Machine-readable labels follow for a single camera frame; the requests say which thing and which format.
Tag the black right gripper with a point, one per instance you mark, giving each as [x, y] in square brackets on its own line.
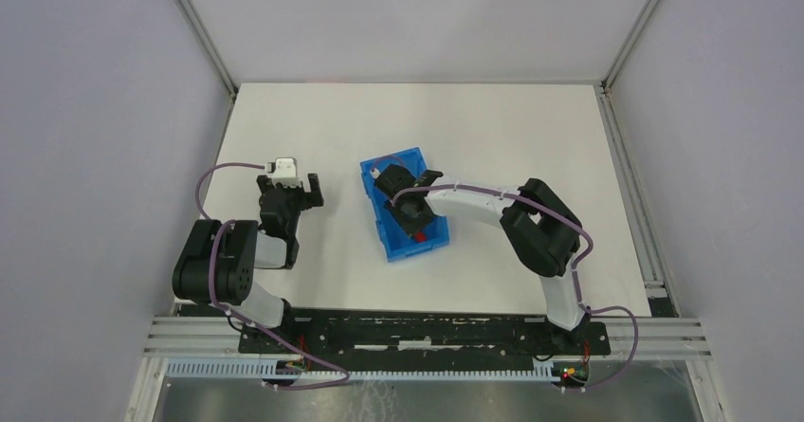
[410, 192]

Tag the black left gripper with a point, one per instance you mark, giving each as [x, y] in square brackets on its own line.
[292, 194]

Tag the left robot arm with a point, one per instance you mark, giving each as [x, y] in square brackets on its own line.
[227, 275]

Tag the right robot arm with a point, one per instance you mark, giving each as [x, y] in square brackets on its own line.
[546, 236]

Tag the blue plastic bin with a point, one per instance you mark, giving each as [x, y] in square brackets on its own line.
[396, 243]

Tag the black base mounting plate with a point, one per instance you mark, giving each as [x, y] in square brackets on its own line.
[365, 340]

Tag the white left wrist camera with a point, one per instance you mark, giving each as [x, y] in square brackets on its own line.
[283, 171]

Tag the white slotted cable duct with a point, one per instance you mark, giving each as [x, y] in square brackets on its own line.
[270, 369]

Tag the left aluminium corner post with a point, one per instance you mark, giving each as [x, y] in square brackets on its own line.
[203, 38]

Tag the aluminium corner post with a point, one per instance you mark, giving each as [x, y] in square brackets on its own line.
[632, 39]
[203, 38]

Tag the right aluminium corner post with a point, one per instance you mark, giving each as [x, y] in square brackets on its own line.
[632, 39]

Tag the right aluminium side rail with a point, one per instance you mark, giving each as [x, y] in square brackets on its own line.
[652, 265]

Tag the aluminium front frame rails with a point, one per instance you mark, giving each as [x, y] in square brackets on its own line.
[212, 337]

